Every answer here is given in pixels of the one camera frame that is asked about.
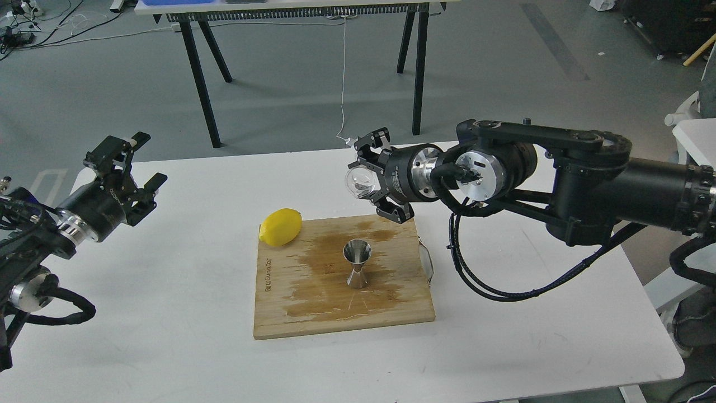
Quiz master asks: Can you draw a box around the blue tray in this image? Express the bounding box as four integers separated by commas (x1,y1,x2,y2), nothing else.
142,0,213,7

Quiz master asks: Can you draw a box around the white hanging cable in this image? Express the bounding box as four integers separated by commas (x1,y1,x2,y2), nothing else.
335,16,372,149

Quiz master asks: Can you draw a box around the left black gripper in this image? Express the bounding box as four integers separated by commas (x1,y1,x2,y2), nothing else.
57,132,168,243

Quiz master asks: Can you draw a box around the yellow lemon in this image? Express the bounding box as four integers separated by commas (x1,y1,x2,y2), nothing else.
258,208,303,247

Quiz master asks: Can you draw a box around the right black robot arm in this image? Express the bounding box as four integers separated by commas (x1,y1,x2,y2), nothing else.
345,119,714,303

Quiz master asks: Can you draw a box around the wooden cutting board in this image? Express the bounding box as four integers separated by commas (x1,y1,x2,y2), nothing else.
253,215,435,340

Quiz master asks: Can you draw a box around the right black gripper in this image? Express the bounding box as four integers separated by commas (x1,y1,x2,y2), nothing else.
347,128,443,224

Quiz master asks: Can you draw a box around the floor cables bundle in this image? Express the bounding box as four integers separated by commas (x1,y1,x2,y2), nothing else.
0,0,121,57

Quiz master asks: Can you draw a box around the clear glass measuring cup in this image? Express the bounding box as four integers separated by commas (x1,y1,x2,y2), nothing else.
345,166,380,199

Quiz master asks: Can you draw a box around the black legged background table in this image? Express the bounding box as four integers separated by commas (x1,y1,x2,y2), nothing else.
134,0,448,149

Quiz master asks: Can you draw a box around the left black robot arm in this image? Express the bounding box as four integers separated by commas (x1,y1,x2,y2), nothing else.
1,131,167,370

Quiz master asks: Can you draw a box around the steel jigger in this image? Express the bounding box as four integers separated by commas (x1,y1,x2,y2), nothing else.
343,239,373,290

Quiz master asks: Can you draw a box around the white office chair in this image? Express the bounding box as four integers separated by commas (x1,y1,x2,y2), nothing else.
664,72,715,126

